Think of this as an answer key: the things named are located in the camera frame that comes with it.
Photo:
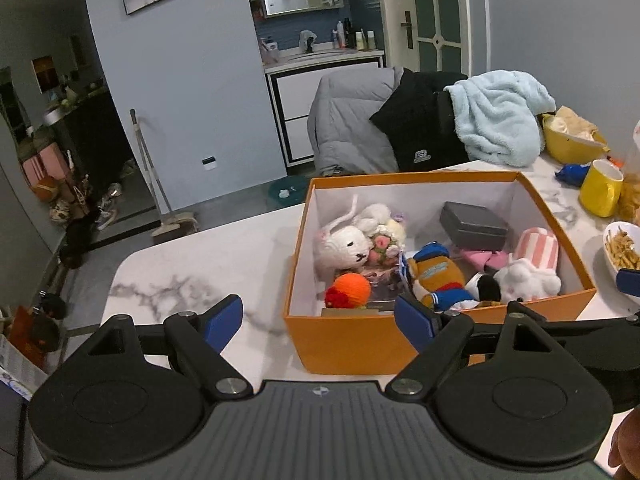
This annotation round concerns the basin faucet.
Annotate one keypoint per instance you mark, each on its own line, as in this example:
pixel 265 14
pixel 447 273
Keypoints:
pixel 307 42

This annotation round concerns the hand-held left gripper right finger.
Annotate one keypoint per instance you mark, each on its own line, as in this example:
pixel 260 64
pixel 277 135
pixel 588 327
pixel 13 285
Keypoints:
pixel 412 317

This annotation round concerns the light blue fleece blanket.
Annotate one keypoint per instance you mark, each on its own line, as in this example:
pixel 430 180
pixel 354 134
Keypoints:
pixel 495 115

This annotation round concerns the illustrated card box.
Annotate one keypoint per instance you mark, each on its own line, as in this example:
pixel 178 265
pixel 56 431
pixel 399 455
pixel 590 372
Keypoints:
pixel 387 287

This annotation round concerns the pink snap wallet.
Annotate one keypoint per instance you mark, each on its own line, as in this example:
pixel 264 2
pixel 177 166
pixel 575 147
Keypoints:
pixel 482 259

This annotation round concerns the black jacket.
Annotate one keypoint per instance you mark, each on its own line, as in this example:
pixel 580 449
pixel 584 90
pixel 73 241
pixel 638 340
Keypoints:
pixel 420 120

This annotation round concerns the round green floor mat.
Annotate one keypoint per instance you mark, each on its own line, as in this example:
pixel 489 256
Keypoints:
pixel 287 190

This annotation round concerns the white crocheted bunny toy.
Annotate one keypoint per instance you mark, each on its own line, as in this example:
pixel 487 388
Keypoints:
pixel 345 245

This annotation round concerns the white plush with striped hat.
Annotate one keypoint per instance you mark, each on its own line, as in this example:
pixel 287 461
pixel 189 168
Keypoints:
pixel 525 280

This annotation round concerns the dark sideboard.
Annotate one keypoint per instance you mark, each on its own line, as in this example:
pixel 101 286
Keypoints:
pixel 90 135

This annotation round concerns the yellow bowl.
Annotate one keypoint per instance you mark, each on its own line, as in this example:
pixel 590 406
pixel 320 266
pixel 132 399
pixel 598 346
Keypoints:
pixel 570 150

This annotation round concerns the basketball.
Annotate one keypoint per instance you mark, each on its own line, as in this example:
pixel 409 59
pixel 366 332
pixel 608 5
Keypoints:
pixel 46 190

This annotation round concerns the white panelled door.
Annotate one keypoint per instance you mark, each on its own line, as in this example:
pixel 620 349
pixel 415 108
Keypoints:
pixel 435 10

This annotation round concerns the white sneaker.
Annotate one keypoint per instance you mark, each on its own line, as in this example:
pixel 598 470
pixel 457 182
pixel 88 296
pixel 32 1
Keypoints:
pixel 107 215

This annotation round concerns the clear plastic bag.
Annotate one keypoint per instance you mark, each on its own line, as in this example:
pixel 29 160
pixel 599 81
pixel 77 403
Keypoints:
pixel 632 195

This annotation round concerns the wall socket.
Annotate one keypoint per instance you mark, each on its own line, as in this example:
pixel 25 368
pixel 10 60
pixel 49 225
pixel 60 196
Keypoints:
pixel 209 163

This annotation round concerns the white vanity cabinet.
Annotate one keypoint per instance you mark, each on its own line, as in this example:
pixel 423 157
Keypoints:
pixel 295 110

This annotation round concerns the blue wrapper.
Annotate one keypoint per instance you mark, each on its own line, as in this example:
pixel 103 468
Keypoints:
pixel 572 174

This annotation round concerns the yellow mug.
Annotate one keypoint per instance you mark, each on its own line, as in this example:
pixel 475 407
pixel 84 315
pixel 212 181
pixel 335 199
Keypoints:
pixel 600 190

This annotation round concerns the person's right hand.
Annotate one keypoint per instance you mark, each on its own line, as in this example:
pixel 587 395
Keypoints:
pixel 627 445

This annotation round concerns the white bowl of fries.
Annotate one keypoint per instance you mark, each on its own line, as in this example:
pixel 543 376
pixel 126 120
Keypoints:
pixel 625 250

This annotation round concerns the orange cardboard box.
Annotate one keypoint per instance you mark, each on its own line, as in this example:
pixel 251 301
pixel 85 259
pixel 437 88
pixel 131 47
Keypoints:
pixel 350 345

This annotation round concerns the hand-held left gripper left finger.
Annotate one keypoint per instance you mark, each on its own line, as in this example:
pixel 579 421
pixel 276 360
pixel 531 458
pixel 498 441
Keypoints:
pixel 225 320

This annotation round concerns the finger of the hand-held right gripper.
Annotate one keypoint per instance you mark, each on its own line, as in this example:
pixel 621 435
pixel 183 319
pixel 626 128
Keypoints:
pixel 615 355
pixel 630 287

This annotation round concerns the crocheted orange fruit toy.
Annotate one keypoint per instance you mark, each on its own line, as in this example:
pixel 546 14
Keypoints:
pixel 350 287

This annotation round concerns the row of toiletry bottles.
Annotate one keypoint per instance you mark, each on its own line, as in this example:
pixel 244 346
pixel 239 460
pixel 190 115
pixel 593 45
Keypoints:
pixel 352 37

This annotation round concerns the small grey box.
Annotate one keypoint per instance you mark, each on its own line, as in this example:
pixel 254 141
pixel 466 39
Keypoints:
pixel 475 230

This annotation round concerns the grey padded jacket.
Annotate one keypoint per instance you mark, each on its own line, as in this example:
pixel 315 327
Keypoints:
pixel 345 125

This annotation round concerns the small wall painting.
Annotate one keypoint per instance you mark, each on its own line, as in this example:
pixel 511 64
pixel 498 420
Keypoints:
pixel 43 74

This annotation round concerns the broom with dustpan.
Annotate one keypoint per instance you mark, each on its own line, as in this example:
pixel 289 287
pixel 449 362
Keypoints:
pixel 150 175

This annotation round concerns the brown plush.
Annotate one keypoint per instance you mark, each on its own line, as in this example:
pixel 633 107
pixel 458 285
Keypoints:
pixel 435 272

